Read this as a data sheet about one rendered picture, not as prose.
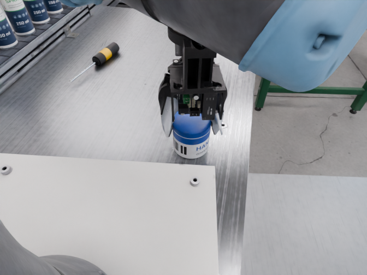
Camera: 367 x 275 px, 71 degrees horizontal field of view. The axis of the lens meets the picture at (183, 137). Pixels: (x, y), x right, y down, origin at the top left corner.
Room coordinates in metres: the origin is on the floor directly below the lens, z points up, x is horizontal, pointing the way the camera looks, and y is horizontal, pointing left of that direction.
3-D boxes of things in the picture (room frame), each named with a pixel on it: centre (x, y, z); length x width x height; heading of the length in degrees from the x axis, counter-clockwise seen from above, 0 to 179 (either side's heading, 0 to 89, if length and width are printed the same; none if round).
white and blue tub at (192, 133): (0.33, -0.01, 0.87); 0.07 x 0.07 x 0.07
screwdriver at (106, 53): (0.61, 0.24, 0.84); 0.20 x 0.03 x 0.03; 155
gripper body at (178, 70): (0.30, -0.02, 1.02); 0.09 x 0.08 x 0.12; 4
